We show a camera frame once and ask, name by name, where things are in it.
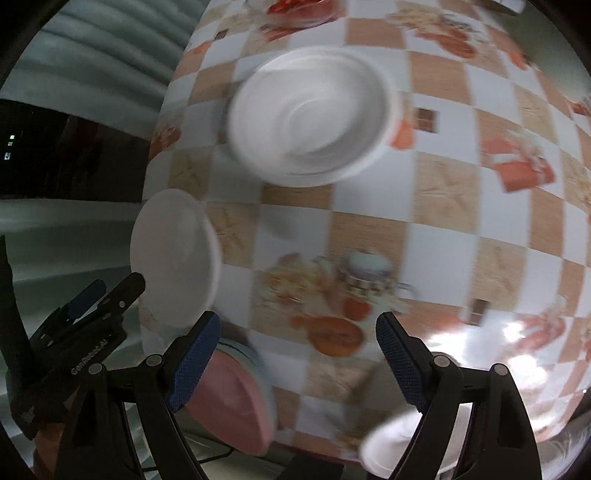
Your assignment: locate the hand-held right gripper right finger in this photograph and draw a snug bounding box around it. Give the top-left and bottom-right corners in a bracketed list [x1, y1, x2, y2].
[375, 312, 542, 480]

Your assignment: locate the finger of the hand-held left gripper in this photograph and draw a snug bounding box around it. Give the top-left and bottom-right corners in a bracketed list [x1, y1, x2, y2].
[60, 279, 108, 320]
[95, 272, 147, 320]

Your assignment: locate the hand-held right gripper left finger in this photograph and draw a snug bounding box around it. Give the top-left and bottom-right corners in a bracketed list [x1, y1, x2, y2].
[55, 311, 221, 480]

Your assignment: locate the pink square plate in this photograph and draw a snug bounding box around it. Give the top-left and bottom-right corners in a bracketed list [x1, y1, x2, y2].
[187, 348, 273, 457]

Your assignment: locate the green square plate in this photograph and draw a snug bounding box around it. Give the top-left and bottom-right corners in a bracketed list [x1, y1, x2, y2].
[217, 339, 279, 444]

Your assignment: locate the person's left forearm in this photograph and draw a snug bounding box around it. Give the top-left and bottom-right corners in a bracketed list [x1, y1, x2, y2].
[32, 415, 70, 472]

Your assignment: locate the checkered printed tablecloth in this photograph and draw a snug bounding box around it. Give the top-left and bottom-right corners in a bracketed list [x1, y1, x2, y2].
[139, 0, 591, 467]

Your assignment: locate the white fuzzy blanket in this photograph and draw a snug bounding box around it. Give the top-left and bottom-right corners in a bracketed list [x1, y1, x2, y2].
[545, 415, 591, 480]

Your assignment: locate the ribbed grey-green sofa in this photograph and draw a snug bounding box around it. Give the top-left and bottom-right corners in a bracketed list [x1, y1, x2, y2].
[0, 0, 212, 462]

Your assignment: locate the glass dish with red contents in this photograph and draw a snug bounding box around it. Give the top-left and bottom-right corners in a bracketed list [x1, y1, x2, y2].
[245, 0, 338, 28]

